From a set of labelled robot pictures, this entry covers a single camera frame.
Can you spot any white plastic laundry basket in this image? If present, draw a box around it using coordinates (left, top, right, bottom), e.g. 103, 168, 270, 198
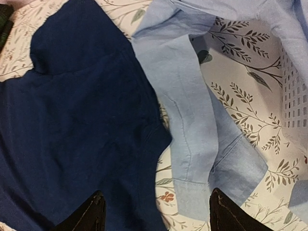
280, 45, 308, 148

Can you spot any light blue shirt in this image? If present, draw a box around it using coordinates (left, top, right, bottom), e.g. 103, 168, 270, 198
132, 0, 308, 221

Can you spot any dark green plaid garment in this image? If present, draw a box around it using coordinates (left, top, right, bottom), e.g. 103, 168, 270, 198
0, 3, 14, 51

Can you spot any navy blue t-shirt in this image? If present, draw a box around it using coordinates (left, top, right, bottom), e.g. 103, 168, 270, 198
0, 0, 171, 231

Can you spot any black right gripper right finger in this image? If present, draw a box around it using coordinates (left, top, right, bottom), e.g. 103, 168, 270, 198
209, 188, 272, 231

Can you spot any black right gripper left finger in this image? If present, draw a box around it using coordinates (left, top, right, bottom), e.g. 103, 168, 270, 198
52, 191, 106, 231

